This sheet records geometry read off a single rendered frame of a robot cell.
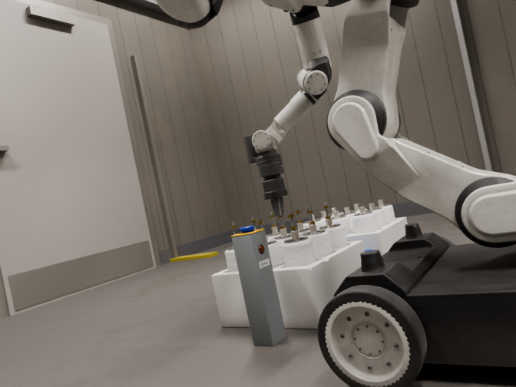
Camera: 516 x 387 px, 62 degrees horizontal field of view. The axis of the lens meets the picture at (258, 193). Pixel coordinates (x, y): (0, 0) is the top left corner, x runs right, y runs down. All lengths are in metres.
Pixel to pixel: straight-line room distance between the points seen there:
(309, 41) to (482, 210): 0.78
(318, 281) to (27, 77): 2.70
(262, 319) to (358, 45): 0.74
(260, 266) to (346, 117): 0.47
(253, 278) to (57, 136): 2.47
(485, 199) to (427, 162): 0.15
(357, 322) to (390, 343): 0.07
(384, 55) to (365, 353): 0.63
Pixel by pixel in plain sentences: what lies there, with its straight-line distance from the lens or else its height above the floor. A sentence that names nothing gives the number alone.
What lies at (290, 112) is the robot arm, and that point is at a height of 0.66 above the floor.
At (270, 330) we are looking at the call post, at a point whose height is 0.04.
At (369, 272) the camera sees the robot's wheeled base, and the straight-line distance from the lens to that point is 0.90.
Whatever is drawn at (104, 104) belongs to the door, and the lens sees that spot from 3.75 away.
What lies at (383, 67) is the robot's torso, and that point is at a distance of 1.03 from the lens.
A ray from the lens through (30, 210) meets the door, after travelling 3.21.
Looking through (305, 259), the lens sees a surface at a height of 0.20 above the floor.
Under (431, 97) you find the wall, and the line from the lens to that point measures 3.71.
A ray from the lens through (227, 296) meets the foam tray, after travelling 1.45.
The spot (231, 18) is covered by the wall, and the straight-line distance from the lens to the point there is 4.67.
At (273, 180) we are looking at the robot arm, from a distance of 1.45.
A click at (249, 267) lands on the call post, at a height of 0.22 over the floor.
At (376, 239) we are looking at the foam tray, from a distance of 1.73.
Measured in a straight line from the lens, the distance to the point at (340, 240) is 1.51.
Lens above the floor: 0.40
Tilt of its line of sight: 1 degrees up
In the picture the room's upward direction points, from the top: 12 degrees counter-clockwise
